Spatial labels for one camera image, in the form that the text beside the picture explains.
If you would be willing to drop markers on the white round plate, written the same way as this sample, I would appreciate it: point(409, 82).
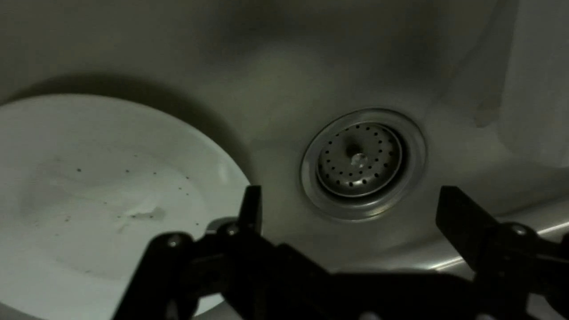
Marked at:
point(89, 195)

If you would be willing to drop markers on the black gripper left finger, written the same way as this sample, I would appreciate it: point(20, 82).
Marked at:
point(171, 272)

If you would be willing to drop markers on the stainless steel sink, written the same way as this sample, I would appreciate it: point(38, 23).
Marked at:
point(237, 46)

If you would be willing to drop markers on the perforated steel drain plug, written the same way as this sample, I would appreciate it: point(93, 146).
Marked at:
point(358, 162)

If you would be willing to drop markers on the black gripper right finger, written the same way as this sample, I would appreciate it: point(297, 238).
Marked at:
point(516, 267)

